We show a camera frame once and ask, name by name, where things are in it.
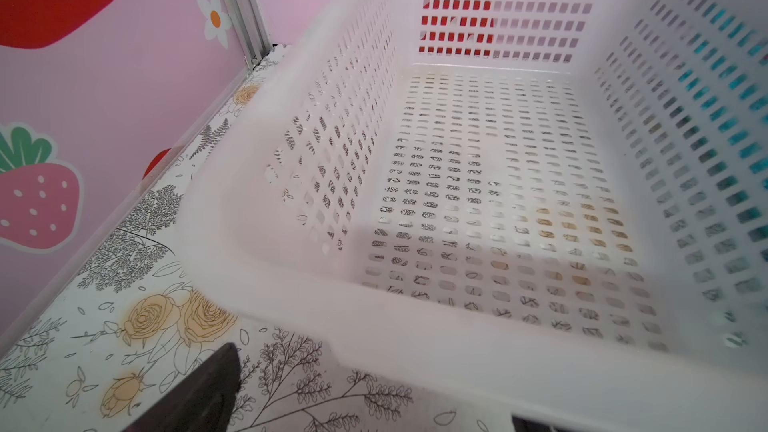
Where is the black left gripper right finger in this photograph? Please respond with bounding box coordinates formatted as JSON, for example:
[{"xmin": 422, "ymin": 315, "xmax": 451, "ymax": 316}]
[{"xmin": 511, "ymin": 416, "xmax": 554, "ymax": 432}]

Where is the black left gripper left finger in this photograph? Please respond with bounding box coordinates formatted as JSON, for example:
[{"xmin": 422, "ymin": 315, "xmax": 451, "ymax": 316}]
[{"xmin": 125, "ymin": 342, "xmax": 242, "ymax": 432}]

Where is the left white plastic basket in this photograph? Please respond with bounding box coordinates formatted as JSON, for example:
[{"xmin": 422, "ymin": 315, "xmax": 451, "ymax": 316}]
[{"xmin": 177, "ymin": 0, "xmax": 767, "ymax": 431}]

